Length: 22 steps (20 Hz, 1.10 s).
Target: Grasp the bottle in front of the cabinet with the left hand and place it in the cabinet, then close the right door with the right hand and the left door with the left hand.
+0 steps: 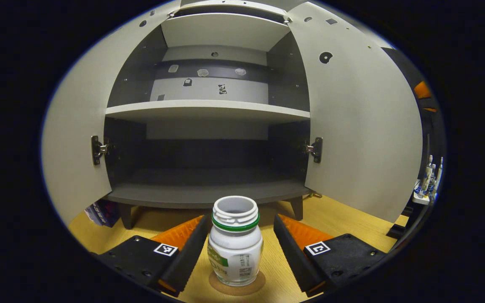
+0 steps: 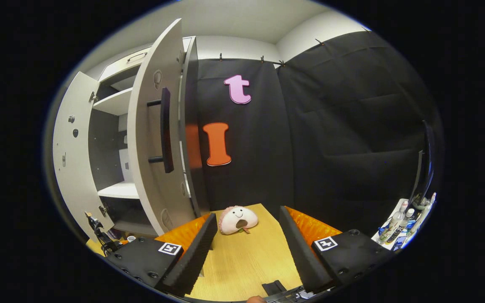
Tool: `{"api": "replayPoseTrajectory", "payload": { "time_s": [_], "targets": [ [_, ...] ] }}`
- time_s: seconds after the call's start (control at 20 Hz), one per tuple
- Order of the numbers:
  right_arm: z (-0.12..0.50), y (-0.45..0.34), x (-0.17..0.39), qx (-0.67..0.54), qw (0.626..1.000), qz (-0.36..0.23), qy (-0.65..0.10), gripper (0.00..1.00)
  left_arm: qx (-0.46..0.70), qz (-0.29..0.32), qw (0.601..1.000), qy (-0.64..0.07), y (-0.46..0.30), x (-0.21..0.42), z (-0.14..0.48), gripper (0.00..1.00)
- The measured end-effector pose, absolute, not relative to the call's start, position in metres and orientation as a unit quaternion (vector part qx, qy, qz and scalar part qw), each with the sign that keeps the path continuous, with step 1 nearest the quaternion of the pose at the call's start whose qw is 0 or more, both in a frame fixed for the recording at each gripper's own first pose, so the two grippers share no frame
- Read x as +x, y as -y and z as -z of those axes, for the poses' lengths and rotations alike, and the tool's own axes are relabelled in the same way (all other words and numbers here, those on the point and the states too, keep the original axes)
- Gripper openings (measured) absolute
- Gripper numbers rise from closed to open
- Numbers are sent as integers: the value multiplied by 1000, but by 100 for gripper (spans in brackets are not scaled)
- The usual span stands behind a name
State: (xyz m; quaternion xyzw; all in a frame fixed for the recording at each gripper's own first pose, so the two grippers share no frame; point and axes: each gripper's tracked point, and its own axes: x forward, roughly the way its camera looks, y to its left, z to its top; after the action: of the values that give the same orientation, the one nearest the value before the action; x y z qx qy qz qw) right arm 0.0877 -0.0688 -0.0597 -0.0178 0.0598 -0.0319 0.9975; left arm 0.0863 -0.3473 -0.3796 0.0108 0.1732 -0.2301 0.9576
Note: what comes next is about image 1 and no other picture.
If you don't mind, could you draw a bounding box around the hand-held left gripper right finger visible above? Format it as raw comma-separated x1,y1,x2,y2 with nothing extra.
273,214,389,298

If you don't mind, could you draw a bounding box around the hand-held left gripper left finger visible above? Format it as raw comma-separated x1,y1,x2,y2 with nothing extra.
94,216,209,298

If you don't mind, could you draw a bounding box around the white plastic bottle green ring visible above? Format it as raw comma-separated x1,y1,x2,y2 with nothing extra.
207,195,264,287

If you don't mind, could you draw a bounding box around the white cabinet door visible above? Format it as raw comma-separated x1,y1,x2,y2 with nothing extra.
41,2,182,228
287,1,423,223

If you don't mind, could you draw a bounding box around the black backdrop cloth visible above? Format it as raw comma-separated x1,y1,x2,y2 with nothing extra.
382,46,446,179

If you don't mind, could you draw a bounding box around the round brown coaster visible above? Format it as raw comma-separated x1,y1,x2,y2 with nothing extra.
208,269,266,296

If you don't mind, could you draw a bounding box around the clear bottle white cap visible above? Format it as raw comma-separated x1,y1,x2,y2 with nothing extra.
424,155,434,191

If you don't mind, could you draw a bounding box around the slim white bottle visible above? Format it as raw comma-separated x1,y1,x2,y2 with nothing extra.
435,157,444,191

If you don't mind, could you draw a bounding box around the white tray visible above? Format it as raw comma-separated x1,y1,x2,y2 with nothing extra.
412,180,433,206

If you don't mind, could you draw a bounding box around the white and grey cabinet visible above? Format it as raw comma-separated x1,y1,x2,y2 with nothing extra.
104,0,323,230

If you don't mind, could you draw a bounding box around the black stand base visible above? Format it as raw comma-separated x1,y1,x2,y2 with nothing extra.
387,205,415,240

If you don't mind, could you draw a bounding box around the white cabinet shelf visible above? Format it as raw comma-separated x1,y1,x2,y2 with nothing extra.
160,13,291,52
105,99,311,125

